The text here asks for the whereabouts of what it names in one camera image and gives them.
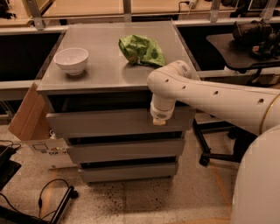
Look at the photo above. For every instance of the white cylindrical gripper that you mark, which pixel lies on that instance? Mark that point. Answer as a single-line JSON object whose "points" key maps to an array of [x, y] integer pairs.
{"points": [[160, 115]]}

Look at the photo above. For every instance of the grey top drawer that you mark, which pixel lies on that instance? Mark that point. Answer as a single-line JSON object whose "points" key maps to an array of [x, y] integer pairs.
{"points": [[116, 122]]}

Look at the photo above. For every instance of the grey drawer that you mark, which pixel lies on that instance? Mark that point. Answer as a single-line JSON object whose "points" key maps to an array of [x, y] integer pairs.
{"points": [[103, 152], [142, 171], [116, 122]]}

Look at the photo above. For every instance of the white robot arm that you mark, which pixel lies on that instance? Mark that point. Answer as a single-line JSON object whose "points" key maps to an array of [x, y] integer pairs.
{"points": [[256, 198]]}

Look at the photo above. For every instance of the grey bottom drawer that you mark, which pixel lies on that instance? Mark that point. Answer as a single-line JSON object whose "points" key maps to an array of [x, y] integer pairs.
{"points": [[142, 171]]}

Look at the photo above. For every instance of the grey middle drawer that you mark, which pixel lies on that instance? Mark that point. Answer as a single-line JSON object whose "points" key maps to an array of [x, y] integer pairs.
{"points": [[103, 152]]}

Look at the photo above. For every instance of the grey drawer cabinet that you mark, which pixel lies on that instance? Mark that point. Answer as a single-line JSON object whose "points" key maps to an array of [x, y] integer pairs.
{"points": [[109, 82]]}

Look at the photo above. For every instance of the green chip bag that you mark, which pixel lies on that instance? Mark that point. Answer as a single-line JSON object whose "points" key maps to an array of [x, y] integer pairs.
{"points": [[141, 50]]}

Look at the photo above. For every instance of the black office chair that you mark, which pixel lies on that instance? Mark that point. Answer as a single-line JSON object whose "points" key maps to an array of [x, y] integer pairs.
{"points": [[222, 141]]}

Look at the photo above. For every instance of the white ceramic bowl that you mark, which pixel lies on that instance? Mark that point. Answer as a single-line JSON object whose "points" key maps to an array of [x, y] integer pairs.
{"points": [[71, 61]]}

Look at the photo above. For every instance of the brown cardboard box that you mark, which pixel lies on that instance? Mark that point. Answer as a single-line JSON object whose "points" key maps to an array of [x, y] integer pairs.
{"points": [[30, 126]]}

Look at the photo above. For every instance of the black bag on desk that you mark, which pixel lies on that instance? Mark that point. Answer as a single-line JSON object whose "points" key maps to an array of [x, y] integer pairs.
{"points": [[253, 33]]}

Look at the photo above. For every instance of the black equipment left edge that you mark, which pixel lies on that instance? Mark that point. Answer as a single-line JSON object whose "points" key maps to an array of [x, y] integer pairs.
{"points": [[8, 168]]}

